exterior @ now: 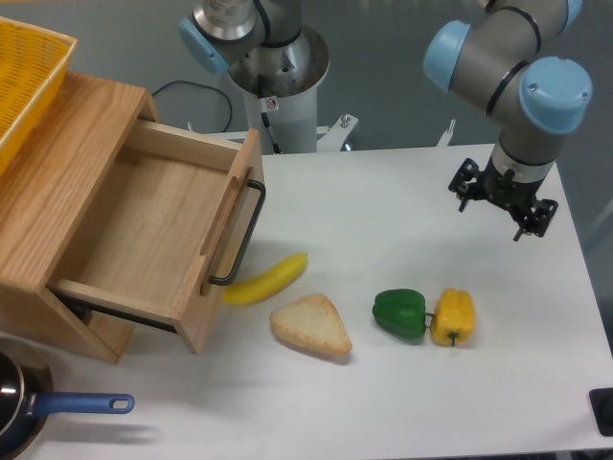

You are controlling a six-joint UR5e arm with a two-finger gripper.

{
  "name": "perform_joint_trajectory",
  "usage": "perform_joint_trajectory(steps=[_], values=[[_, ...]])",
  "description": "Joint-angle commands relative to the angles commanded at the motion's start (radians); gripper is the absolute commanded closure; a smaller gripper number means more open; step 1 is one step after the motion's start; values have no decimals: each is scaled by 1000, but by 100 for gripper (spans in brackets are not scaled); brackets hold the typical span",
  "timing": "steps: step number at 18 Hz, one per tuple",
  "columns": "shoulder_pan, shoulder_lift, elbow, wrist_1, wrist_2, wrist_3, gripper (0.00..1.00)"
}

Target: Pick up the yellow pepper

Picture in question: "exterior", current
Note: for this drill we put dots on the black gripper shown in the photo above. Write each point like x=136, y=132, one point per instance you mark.
x=533, y=216

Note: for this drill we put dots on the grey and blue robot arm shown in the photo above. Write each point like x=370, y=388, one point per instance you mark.
x=496, y=66

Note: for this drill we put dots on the yellow bell pepper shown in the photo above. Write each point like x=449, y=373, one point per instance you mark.
x=454, y=318

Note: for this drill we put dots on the green bell pepper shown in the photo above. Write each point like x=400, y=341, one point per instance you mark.
x=401, y=313

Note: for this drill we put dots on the black corner object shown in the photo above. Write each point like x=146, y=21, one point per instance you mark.
x=601, y=400

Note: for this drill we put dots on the triangular bread slice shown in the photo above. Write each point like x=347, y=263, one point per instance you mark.
x=313, y=323

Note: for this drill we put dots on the yellow banana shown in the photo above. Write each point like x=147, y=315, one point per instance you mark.
x=268, y=283

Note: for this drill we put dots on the open wooden drawer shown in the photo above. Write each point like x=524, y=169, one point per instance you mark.
x=166, y=231

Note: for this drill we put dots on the wooden drawer cabinet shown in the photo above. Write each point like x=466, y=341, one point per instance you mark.
x=44, y=194

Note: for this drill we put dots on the yellow plastic basket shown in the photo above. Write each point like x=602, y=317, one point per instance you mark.
x=34, y=62

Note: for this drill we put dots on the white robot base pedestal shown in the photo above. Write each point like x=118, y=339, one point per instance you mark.
x=279, y=90

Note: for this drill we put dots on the blue handled frying pan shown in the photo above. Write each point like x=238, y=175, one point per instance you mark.
x=28, y=397

